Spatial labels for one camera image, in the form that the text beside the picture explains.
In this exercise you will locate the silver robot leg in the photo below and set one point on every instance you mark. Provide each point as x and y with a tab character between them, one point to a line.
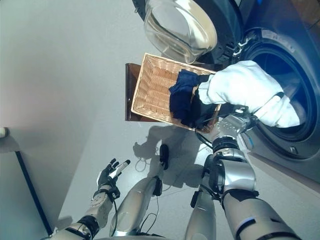
200	217
135	205

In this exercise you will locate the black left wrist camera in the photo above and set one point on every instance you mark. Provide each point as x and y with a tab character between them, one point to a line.
115	194

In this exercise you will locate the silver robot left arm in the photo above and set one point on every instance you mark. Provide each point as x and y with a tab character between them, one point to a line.
97	212

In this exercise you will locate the round glass washer door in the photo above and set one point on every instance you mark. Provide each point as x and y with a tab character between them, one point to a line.
180	27

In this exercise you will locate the silver robot left leg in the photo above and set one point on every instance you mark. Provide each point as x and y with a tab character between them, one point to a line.
135	205

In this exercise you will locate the blue garment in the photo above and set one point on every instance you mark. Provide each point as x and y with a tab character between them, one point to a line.
182	95

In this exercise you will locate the white washer plinth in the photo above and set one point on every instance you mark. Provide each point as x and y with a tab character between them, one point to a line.
287	172

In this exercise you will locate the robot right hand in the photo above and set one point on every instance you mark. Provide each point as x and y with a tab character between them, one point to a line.
232	109

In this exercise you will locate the dark grey washing machine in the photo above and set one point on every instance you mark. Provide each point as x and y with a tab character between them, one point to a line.
287	45

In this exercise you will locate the white board black edge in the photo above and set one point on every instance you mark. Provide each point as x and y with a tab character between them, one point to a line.
15	175

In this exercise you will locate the grey robot torso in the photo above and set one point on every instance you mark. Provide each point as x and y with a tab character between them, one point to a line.
137	238

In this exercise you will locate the white cloth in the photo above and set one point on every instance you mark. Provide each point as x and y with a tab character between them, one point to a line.
240	85

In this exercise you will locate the wicker laundry basket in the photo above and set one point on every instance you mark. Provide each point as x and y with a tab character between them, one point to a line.
155	87

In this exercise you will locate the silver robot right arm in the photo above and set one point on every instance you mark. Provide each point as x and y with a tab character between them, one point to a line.
240	175

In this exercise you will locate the silver robot right leg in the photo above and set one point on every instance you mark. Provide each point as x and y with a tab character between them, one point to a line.
200	217

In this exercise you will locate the black garment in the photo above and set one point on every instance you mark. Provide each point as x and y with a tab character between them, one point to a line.
202	110

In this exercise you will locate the brown wooden stool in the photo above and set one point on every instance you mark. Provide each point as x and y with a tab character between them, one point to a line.
131	95

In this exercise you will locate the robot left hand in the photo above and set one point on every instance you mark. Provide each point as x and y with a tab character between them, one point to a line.
107	177

